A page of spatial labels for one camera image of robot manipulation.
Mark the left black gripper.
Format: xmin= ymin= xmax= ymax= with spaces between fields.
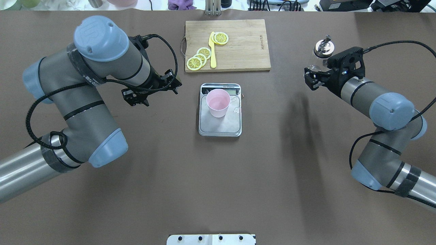
xmin=121 ymin=66 xmax=182 ymax=107

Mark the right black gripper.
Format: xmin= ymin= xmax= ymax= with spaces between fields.
xmin=304 ymin=61 xmax=365 ymax=97

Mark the glass sauce dispenser bottle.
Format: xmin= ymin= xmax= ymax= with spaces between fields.
xmin=307 ymin=34 xmax=335 ymax=72

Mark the pink plastic cup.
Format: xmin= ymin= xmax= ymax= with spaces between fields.
xmin=206 ymin=89 xmax=231 ymax=118

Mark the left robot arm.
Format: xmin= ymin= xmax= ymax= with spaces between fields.
xmin=1 ymin=15 xmax=182 ymax=203

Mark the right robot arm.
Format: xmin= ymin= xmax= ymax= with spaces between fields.
xmin=304 ymin=58 xmax=435 ymax=209

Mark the digital kitchen scale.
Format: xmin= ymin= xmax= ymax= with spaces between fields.
xmin=198 ymin=83 xmax=242 ymax=137

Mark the lemon slice near edge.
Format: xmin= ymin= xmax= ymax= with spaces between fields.
xmin=186 ymin=57 xmax=203 ymax=71

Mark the yellow plastic knife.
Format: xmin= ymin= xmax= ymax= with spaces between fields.
xmin=208 ymin=31 xmax=217 ymax=69

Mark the bamboo cutting board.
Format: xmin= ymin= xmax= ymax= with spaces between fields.
xmin=184 ymin=19 xmax=271 ymax=72

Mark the lemon slice on knife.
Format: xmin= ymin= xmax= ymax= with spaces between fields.
xmin=212 ymin=32 xmax=229 ymax=45

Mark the purple cloth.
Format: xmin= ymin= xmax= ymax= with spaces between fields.
xmin=168 ymin=0 xmax=196 ymax=11

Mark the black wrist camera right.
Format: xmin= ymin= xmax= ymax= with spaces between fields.
xmin=327 ymin=47 xmax=364 ymax=69

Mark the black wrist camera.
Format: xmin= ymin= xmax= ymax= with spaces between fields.
xmin=128 ymin=35 xmax=149 ymax=52
xmin=327 ymin=47 xmax=364 ymax=69

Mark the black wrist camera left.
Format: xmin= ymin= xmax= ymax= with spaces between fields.
xmin=128 ymin=35 xmax=149 ymax=52

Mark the aluminium frame post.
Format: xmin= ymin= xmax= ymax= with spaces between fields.
xmin=205 ymin=0 xmax=222 ymax=16

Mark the white camera mast base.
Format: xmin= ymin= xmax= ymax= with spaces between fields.
xmin=166 ymin=234 xmax=257 ymax=245

